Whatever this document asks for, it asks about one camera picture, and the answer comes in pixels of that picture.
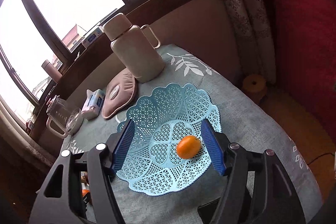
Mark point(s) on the white blue box on sill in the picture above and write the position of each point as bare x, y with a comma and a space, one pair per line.
91, 36

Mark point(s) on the dark window frame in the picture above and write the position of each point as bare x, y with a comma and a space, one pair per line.
65, 11

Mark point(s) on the pink heating pad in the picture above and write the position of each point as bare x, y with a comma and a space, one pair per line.
119, 93

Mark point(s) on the yellow plastic stool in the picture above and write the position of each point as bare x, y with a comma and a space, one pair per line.
254, 86

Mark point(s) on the cream thermos flask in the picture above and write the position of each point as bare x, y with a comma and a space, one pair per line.
133, 48

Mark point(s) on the patterned beige curtain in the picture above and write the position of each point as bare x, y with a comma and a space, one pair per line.
253, 37

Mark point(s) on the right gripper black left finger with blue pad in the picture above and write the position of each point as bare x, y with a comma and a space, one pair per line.
60, 199

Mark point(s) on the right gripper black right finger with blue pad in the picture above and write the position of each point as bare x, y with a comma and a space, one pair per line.
258, 190

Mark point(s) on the orange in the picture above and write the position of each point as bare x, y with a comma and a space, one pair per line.
188, 147
84, 192

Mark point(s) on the pink tumbler on sill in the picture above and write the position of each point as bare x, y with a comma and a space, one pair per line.
51, 71

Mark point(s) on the orange on table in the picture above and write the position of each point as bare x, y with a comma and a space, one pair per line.
84, 192

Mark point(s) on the glass kettle white handle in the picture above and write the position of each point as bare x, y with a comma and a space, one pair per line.
63, 118

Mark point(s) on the light blue plastic fruit basket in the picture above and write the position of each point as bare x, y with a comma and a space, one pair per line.
152, 165

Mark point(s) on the tissue pack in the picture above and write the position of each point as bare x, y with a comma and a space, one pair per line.
93, 104

